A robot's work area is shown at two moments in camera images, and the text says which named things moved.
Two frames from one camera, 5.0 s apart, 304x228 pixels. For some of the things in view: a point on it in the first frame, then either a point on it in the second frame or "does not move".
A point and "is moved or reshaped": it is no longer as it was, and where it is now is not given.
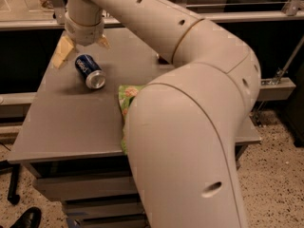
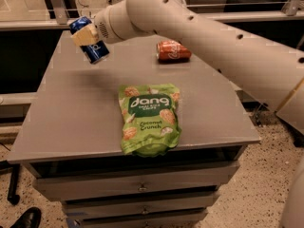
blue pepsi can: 87,66 is moved or reshaped
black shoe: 30,219 does not move
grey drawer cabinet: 71,140 does not move
